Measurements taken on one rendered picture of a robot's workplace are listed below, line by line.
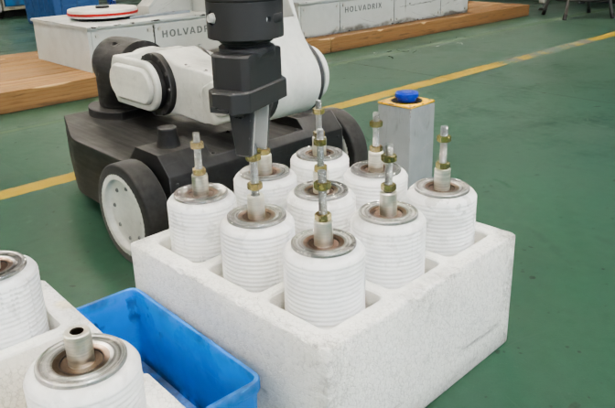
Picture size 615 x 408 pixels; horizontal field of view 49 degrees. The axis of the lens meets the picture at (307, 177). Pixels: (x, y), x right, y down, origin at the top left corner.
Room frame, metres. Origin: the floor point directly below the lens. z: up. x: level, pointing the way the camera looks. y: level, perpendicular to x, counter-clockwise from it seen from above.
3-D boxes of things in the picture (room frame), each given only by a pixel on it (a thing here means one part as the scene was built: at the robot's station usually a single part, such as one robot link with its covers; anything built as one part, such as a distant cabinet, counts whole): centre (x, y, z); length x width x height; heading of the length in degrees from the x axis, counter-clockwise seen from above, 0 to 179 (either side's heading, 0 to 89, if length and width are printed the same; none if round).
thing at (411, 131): (1.12, -0.17, 0.16); 0.07 x 0.07 x 0.31; 44
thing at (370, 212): (0.78, -0.10, 0.25); 0.08 x 0.08 x 0.01
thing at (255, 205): (0.78, 0.07, 0.26); 0.02 x 0.02 x 0.03
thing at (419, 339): (0.86, -0.02, 0.09); 0.39 x 0.39 x 0.18; 44
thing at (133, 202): (1.18, 0.33, 0.10); 0.20 x 0.05 x 0.20; 42
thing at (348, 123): (1.53, -0.06, 0.10); 0.20 x 0.05 x 0.20; 42
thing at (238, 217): (0.78, 0.07, 0.25); 0.08 x 0.08 x 0.01
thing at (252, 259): (0.78, 0.07, 0.16); 0.10 x 0.10 x 0.18
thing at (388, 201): (0.78, -0.10, 0.26); 0.02 x 0.02 x 0.03
